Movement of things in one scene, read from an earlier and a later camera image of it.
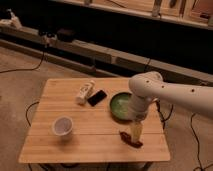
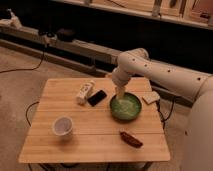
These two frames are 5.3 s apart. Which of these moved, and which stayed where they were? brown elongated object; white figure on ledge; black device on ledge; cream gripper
Moved: cream gripper
Stayed: white figure on ledge; black device on ledge; brown elongated object
